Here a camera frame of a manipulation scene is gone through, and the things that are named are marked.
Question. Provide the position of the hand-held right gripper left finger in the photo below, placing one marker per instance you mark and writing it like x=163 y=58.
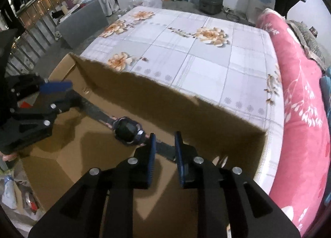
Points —
x=152 y=155

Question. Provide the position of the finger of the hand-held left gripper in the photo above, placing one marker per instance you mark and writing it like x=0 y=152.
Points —
x=57 y=86
x=64 y=102

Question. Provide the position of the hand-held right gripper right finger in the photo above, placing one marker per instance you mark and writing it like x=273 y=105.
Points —
x=178 y=155

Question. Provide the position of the dark purple smartwatch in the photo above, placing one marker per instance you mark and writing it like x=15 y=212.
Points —
x=126 y=130

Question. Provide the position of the brown cardboard box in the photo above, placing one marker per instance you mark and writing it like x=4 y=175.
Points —
x=168 y=106

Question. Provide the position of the person's left hand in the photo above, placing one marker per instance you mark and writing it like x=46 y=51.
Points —
x=7 y=157

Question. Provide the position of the clear plastic bottle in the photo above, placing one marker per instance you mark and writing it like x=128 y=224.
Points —
x=9 y=194

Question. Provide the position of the metal railing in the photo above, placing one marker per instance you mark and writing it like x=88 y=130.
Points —
x=38 y=28

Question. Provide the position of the grey cabinet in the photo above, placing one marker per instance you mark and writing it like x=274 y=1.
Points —
x=82 y=23

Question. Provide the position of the floral checked bed sheet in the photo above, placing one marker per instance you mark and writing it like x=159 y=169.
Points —
x=206 y=72

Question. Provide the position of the pink floral blanket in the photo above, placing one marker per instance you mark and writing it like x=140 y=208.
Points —
x=297 y=124

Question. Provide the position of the black rice cooker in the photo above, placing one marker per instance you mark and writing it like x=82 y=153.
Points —
x=210 y=5

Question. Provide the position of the blue patterned pillow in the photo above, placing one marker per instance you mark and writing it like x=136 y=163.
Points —
x=326 y=93

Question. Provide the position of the white water dispenser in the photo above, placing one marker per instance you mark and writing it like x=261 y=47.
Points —
x=254 y=10

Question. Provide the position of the grey patterned cushion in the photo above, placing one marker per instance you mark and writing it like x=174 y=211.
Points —
x=307 y=38

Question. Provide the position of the small red tin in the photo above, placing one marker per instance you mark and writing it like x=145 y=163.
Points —
x=313 y=32

